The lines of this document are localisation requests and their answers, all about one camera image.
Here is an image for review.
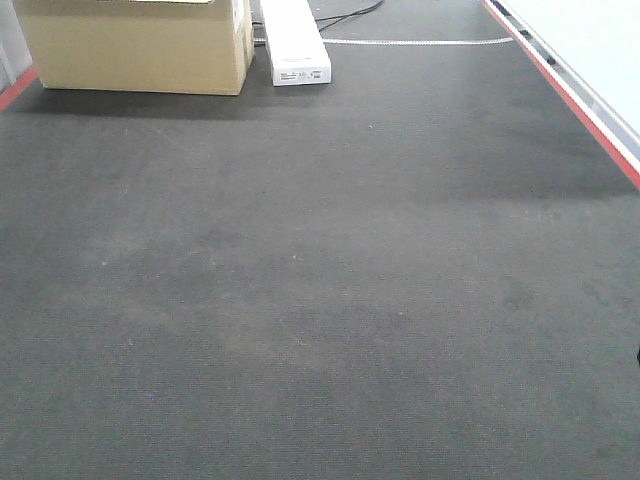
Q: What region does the dark conveyor belt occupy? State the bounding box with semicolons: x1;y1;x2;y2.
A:
1;1;639;479

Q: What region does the black floor cable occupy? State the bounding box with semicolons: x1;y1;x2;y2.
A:
252;0;386;31

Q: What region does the cardboard box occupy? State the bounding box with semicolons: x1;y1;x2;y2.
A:
13;1;254;96

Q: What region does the long white box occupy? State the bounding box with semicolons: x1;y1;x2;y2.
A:
259;0;332;87

